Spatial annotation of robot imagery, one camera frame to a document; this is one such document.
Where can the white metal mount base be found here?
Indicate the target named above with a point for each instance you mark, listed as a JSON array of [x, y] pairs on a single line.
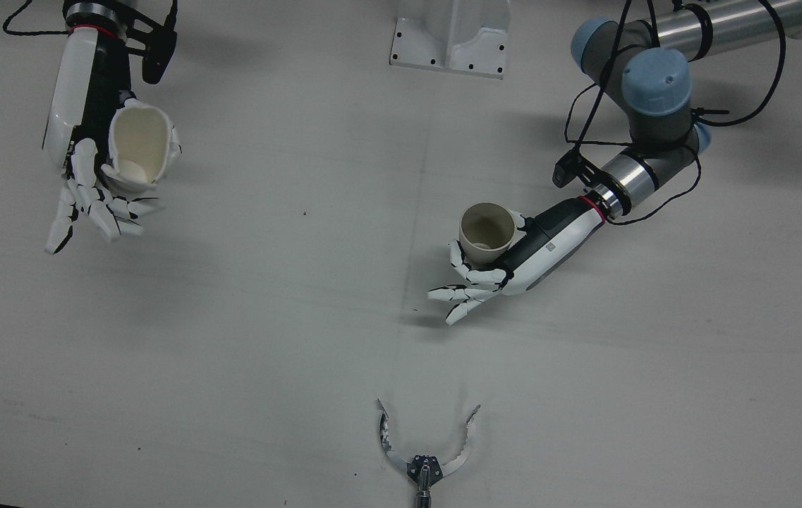
[[450, 42]]

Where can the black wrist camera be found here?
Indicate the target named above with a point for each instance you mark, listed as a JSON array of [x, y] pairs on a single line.
[[564, 169], [159, 56]]

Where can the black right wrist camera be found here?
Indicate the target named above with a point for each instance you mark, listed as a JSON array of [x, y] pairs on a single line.
[[159, 56]]

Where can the beige paper cup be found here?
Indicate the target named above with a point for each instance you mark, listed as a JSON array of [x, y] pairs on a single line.
[[485, 226], [140, 141]]

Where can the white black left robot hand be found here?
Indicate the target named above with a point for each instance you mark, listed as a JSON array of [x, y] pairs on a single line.
[[549, 243]]

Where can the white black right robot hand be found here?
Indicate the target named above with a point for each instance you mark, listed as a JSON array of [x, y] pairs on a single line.
[[80, 92]]

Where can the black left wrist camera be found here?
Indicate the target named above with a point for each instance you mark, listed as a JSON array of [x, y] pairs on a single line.
[[564, 169]]

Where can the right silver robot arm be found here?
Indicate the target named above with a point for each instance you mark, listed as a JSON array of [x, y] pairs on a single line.
[[90, 10]]

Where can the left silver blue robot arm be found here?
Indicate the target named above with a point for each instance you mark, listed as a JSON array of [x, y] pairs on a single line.
[[654, 85]]

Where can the metal claw tool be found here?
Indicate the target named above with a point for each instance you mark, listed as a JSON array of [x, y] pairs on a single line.
[[423, 467]]

